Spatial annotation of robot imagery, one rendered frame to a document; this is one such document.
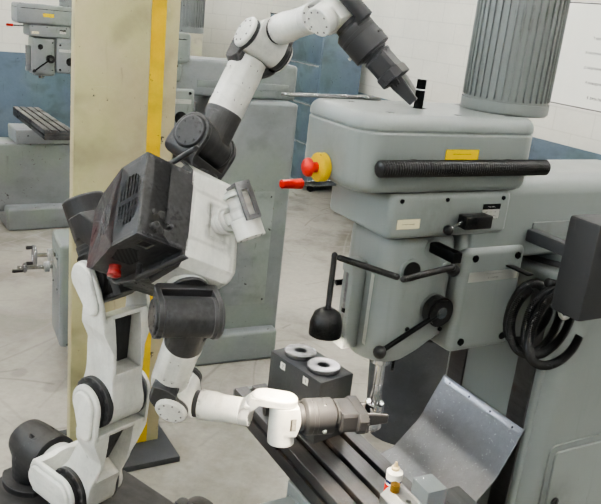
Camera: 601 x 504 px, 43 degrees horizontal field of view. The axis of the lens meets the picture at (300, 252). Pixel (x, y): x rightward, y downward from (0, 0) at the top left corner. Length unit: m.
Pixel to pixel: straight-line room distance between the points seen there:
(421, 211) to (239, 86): 0.55
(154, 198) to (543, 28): 0.91
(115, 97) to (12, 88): 7.36
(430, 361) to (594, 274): 2.23
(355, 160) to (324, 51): 7.42
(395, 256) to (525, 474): 0.76
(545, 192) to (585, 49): 5.11
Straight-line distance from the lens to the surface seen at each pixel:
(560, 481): 2.19
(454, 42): 8.11
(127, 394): 2.10
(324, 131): 1.58
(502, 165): 1.66
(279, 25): 1.81
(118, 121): 3.20
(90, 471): 2.27
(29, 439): 2.51
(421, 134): 1.54
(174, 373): 1.75
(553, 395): 2.03
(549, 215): 1.88
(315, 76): 8.98
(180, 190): 1.69
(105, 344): 2.02
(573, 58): 7.00
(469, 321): 1.81
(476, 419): 2.15
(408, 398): 3.88
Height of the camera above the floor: 2.06
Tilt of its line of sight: 18 degrees down
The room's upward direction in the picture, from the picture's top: 6 degrees clockwise
